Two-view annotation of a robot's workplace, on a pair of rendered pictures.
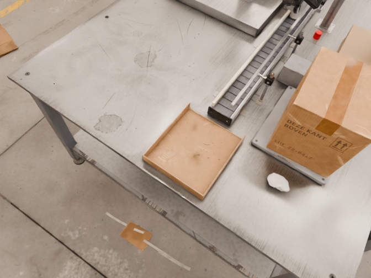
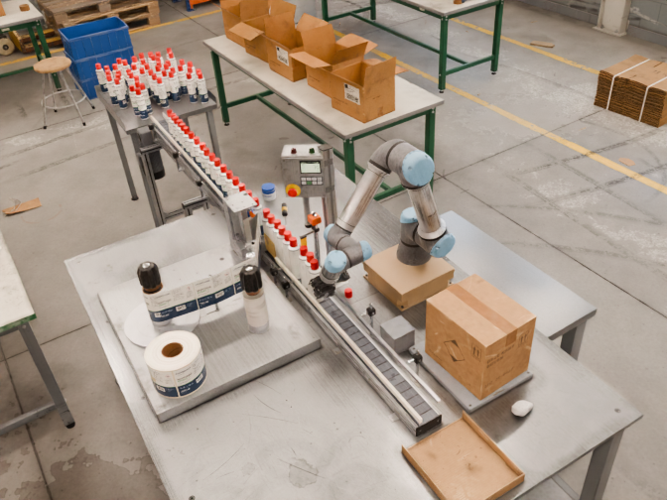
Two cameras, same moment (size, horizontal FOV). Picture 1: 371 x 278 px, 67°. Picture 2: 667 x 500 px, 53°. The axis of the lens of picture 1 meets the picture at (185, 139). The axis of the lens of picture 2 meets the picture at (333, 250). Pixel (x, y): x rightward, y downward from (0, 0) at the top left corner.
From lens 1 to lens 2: 1.57 m
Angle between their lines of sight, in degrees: 42
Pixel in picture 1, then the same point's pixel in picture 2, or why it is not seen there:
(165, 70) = (332, 456)
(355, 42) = (388, 271)
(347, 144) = (526, 333)
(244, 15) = (291, 341)
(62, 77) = not seen: outside the picture
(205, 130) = (439, 446)
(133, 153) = not seen: outside the picture
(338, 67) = (456, 301)
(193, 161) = (476, 472)
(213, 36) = (298, 386)
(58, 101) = not seen: outside the picture
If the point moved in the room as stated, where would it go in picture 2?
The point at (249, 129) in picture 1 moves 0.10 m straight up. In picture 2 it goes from (451, 406) to (452, 387)
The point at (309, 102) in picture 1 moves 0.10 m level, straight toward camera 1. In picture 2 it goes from (488, 336) to (507, 355)
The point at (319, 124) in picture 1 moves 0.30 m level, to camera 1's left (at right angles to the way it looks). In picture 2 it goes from (506, 341) to (474, 404)
